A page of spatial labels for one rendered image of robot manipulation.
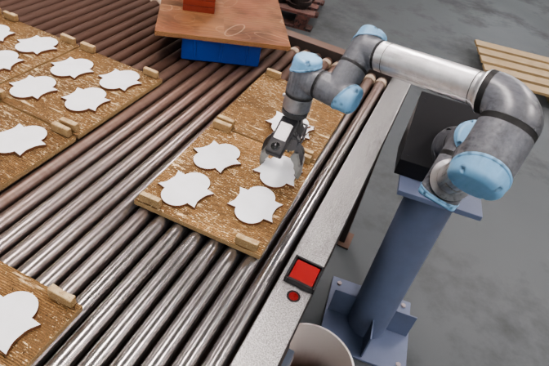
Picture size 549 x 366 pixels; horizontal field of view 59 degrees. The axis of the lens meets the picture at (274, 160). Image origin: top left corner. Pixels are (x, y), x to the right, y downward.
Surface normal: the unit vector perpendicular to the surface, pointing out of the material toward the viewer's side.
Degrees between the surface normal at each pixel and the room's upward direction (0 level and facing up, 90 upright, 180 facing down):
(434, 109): 47
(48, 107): 0
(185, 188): 0
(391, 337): 0
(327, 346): 87
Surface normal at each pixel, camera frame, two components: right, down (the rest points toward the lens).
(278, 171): 0.18, -0.76
